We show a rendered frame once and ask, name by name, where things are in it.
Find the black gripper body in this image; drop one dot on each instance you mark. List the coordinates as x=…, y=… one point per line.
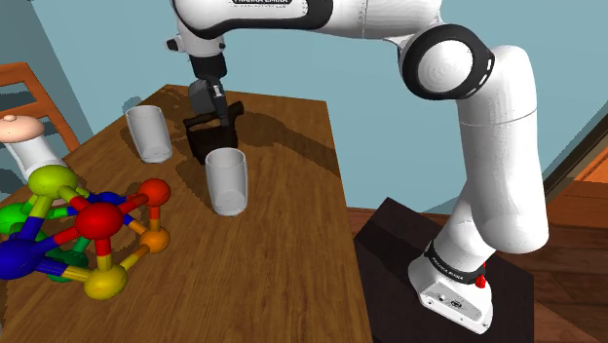
x=208, y=65

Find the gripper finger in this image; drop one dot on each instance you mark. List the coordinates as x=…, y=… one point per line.
x=220, y=107
x=199, y=97

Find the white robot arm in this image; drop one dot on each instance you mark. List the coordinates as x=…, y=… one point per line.
x=498, y=156

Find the black boxy container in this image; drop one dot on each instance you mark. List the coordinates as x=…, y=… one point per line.
x=211, y=137

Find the white cup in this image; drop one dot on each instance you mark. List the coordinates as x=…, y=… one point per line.
x=228, y=183
x=149, y=135

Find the orange wooden chair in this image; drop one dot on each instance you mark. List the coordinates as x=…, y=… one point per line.
x=52, y=111

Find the wooden table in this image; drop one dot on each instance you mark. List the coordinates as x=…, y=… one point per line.
x=275, y=247

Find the colourful ball-and-stick toy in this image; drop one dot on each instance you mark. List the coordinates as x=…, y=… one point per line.
x=98, y=221

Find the white bottle with pink cap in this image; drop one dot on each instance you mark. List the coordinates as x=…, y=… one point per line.
x=28, y=152

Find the dark robot stand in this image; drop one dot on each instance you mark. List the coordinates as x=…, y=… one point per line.
x=394, y=285

